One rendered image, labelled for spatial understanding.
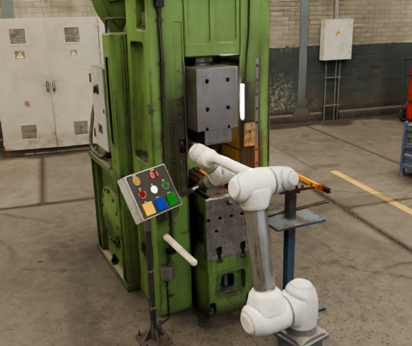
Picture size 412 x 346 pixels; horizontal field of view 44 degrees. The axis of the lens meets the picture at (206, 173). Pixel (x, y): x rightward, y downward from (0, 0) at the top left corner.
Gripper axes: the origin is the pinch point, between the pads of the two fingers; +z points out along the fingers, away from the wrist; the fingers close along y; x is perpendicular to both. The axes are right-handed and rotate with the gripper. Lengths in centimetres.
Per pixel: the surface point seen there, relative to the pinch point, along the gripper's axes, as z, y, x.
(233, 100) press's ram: -21, 55, 43
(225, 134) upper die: -8, 49, 25
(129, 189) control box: 13.6, -27.0, 14.8
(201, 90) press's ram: -17, 34, 55
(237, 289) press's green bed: 47, 55, -78
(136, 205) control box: 13.3, -26.9, 4.6
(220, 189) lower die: 13.0, 44.9, -6.6
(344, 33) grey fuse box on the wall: 166, 735, 169
